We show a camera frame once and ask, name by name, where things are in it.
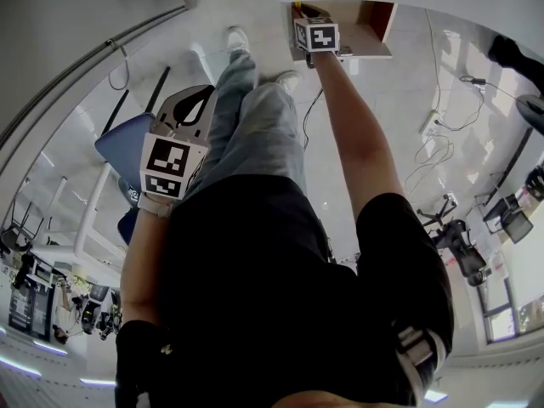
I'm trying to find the black metal chair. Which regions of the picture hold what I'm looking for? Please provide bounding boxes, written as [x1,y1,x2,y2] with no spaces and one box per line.
[0,200,46,254]

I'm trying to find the thin black cable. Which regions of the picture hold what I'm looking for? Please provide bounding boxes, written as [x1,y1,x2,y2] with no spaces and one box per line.
[302,87,326,152]

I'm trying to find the black backpack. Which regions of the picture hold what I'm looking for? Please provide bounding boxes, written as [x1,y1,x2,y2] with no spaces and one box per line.
[524,166,544,203]

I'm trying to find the black mesh chair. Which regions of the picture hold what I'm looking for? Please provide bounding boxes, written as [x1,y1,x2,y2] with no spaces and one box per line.
[482,193,535,246]

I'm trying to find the person's black shirt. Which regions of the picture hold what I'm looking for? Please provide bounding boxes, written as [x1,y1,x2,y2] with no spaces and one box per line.
[114,174,456,408]

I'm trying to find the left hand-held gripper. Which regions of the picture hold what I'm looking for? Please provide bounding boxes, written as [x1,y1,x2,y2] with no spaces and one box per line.
[137,84,219,202]

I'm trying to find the person's white sneaker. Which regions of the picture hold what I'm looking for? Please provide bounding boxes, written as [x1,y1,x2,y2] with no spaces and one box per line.
[224,25,252,55]
[274,69,303,96]

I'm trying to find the person's blue jeans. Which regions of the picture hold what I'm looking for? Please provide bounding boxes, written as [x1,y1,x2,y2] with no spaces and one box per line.
[182,51,308,201]

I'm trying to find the pale wrist strap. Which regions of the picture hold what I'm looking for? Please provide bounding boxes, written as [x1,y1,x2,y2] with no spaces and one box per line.
[136,192,176,219]

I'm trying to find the white metal frame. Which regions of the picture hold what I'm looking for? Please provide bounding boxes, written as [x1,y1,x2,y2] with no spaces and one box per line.
[42,163,124,267]

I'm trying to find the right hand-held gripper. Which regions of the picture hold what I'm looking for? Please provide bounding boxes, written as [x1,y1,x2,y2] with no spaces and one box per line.
[292,14,341,55]

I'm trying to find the white power strip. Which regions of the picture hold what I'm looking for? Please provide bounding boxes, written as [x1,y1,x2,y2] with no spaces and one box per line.
[419,108,441,134]

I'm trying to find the wooden desk drawer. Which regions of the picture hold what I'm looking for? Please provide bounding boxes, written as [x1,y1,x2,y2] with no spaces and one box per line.
[290,0,400,62]

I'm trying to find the black cable with adapter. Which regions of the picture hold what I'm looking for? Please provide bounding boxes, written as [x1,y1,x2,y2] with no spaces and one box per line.
[437,74,488,132]

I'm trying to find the large glass window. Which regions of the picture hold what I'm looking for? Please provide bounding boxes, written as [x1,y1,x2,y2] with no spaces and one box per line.
[479,265,544,348]

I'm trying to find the person's left forearm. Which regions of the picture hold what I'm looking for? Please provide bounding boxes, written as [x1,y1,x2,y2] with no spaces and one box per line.
[120,204,179,329]

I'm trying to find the tangled white cable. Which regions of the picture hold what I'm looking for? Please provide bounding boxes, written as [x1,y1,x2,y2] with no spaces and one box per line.
[405,129,456,197]

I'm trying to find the blue chair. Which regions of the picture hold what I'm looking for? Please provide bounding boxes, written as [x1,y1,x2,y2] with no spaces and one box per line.
[93,66,172,246]

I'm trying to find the grey harness strap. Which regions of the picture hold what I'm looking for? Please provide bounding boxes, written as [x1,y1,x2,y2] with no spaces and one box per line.
[394,327,450,403]

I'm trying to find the long white cable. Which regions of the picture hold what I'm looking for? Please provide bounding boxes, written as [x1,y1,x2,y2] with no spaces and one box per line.
[424,8,443,112]

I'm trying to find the person's right forearm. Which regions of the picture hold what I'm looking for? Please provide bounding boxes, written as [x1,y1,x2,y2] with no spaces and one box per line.
[308,51,409,220]

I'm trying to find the black swivel office chair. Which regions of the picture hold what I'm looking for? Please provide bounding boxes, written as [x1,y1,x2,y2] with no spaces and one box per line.
[416,193,490,288]

